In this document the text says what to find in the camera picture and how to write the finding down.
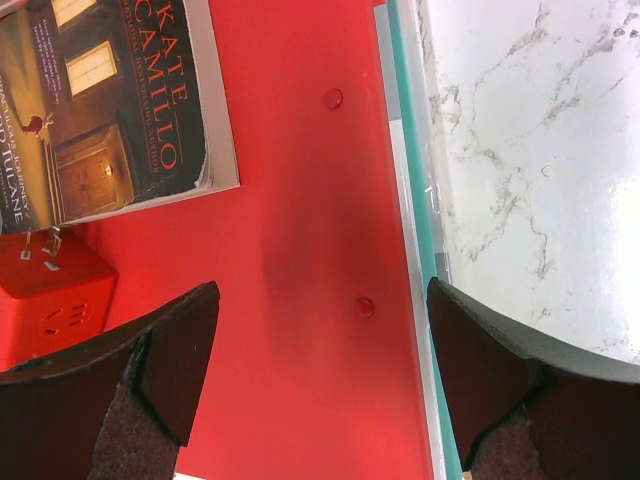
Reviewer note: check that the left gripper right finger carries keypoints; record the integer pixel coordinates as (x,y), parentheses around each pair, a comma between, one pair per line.
(526,405)

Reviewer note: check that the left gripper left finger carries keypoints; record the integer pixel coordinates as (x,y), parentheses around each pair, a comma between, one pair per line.
(118,406)

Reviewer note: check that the teal folder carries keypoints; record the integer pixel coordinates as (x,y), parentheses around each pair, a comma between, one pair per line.
(425,246)

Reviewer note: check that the red cube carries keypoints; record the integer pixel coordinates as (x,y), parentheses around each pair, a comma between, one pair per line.
(50,302)

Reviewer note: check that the red folder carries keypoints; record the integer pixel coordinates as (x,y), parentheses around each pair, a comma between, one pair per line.
(314,371)

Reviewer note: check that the brown book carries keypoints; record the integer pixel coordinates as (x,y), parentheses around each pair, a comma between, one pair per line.
(108,107)

